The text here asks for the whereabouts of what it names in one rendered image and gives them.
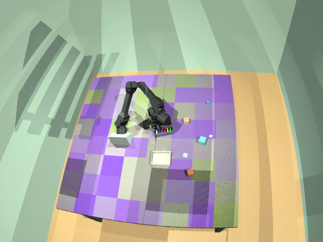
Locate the teal cube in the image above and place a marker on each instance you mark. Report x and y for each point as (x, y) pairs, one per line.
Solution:
(202, 140)

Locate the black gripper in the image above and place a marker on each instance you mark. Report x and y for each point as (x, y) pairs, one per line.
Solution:
(153, 124)

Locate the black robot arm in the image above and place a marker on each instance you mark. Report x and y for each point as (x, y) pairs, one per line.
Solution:
(153, 111)

